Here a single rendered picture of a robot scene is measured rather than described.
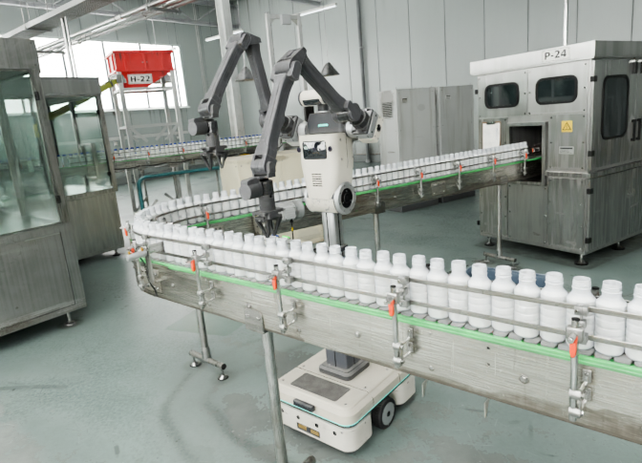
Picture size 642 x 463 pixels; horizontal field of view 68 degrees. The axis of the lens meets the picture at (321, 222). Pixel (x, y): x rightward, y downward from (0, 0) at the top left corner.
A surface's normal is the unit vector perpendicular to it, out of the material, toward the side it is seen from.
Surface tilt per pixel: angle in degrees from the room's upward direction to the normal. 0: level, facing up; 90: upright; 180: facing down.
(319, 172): 90
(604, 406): 90
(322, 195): 90
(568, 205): 90
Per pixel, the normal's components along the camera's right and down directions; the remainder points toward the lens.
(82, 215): 0.77, 0.07
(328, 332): -0.63, 0.22
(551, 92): -0.84, 0.18
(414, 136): 0.52, 0.14
